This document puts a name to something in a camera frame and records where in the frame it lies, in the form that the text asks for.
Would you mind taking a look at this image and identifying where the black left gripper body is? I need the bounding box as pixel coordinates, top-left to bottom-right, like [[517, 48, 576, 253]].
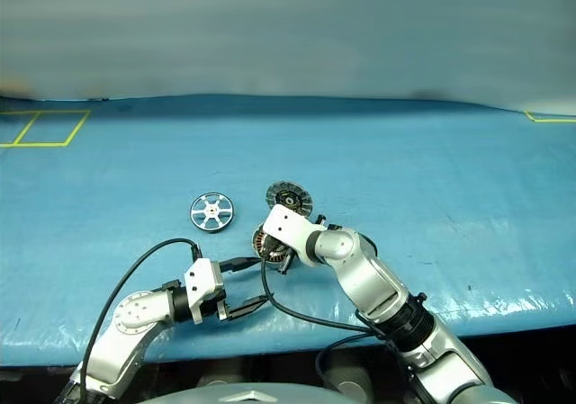
[[200, 298, 232, 321]]

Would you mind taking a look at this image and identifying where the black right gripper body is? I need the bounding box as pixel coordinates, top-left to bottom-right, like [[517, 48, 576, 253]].
[[267, 239, 295, 265]]

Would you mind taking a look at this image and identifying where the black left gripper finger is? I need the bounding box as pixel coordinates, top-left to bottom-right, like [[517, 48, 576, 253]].
[[220, 256, 257, 274], [227, 296, 268, 322]]

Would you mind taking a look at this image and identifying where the motor stator with copper windings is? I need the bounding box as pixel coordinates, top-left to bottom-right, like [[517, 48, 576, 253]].
[[250, 223, 292, 265]]

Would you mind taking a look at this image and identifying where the silver black motor rotor disc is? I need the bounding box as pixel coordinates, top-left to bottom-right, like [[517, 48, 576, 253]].
[[265, 180, 312, 219]]

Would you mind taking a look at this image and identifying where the silver spoked rotor cover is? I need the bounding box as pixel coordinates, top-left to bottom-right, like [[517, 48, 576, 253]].
[[188, 191, 238, 233]]

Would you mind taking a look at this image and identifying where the grey rounded robot joint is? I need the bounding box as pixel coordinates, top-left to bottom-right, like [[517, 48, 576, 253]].
[[197, 370, 239, 388], [321, 364, 375, 394]]

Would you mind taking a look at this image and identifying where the grey robot torso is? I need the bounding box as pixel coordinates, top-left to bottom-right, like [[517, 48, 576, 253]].
[[166, 382, 356, 404]]

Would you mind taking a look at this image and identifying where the blue plastic table cover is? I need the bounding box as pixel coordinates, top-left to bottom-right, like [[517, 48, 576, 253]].
[[0, 94, 576, 368]]

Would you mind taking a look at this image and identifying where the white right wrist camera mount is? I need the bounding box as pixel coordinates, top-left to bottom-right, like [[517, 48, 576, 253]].
[[262, 204, 328, 265]]

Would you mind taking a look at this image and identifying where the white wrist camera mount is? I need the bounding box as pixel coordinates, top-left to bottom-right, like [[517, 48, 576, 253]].
[[262, 204, 328, 265], [183, 257, 225, 326]]

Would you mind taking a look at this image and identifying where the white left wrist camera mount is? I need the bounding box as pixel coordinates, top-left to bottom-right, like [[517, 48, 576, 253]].
[[183, 257, 225, 326]]

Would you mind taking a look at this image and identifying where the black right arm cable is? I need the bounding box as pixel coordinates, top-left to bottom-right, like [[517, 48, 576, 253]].
[[260, 257, 406, 391]]

